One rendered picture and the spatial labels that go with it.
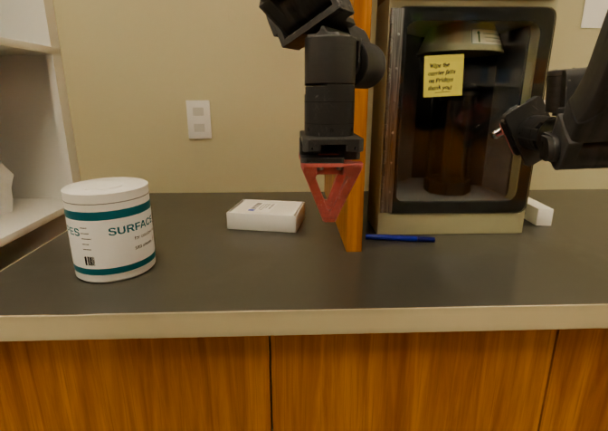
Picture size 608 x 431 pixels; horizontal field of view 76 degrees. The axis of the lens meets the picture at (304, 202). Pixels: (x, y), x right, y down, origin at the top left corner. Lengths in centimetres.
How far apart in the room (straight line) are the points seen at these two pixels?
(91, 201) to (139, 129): 66
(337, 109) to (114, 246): 42
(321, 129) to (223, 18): 86
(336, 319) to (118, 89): 98
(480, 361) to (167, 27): 112
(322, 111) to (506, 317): 41
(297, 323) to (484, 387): 34
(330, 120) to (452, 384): 48
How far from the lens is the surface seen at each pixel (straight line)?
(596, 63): 55
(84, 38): 136
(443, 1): 86
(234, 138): 124
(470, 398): 76
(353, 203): 74
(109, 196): 67
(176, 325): 60
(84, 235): 70
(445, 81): 83
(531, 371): 78
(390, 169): 82
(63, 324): 66
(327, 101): 43
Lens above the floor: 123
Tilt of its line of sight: 15 degrees down
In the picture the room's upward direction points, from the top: straight up
